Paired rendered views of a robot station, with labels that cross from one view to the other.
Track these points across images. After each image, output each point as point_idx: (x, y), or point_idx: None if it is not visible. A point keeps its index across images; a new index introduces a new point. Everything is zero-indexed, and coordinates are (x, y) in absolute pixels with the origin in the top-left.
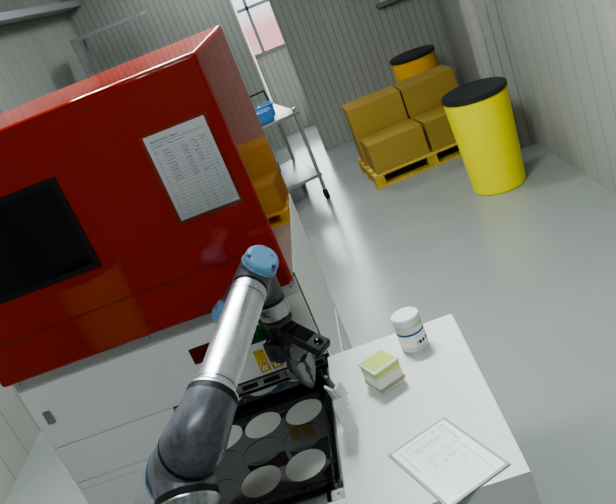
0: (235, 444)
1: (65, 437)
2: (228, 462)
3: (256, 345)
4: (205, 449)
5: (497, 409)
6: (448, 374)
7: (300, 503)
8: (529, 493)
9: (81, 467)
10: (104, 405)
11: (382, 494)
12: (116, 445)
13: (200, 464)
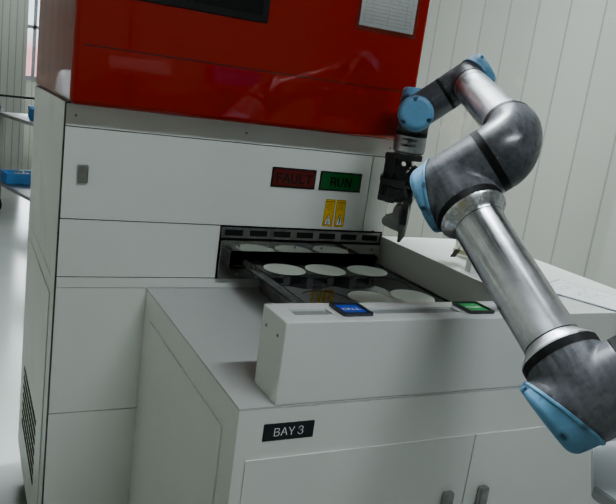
0: (305, 274)
1: (84, 208)
2: (311, 282)
3: (332, 193)
4: (536, 153)
5: (601, 284)
6: None
7: None
8: None
9: (77, 257)
10: (153, 188)
11: None
12: (135, 245)
13: (528, 165)
